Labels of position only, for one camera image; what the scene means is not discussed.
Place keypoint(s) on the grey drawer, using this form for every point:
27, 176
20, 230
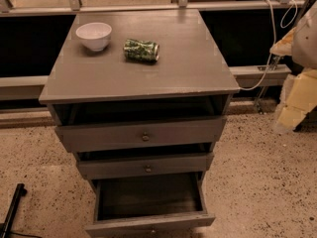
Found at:
145, 166
148, 205
116, 136

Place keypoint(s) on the grey middle drawer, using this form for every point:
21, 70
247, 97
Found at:
145, 166

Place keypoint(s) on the grey wooden drawer cabinet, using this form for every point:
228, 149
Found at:
190, 80

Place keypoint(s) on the grey metal frame rail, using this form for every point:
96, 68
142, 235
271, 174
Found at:
30, 87

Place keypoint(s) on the white ceramic bowl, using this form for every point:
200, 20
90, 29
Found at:
95, 36

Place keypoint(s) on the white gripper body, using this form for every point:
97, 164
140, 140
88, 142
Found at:
306, 45

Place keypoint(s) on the crushed green soda can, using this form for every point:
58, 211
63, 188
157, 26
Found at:
138, 50

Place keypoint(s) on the grey bottom drawer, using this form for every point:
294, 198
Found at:
148, 205

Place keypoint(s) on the black metal bar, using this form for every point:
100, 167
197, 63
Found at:
6, 226

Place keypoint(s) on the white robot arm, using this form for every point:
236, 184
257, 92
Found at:
301, 42

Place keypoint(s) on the grey top drawer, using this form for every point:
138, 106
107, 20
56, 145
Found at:
116, 136

